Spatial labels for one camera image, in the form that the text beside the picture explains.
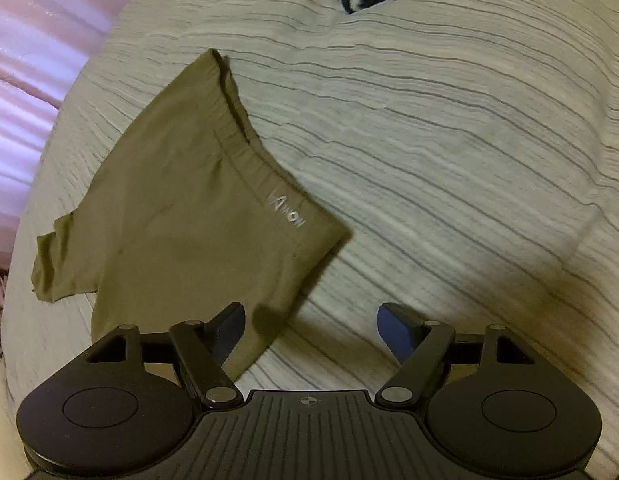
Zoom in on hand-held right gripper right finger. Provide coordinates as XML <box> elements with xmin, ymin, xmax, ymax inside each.
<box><xmin>377</xmin><ymin>302</ymin><xmax>535</xmax><ymax>406</ymax></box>

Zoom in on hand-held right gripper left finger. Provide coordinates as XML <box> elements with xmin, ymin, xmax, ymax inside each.
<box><xmin>84</xmin><ymin>302</ymin><xmax>247</xmax><ymax>408</ymax></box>

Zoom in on olive pants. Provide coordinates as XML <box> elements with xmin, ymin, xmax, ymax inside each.
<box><xmin>30</xmin><ymin>49</ymin><xmax>353</xmax><ymax>381</ymax></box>

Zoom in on bed with striped grey bedspread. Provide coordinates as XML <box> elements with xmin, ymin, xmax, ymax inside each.
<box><xmin>0</xmin><ymin>0</ymin><xmax>619</xmax><ymax>431</ymax></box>

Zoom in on sheer pink curtain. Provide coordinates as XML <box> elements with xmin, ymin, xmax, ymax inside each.
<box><xmin>0</xmin><ymin>0</ymin><xmax>146</xmax><ymax>268</ymax></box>

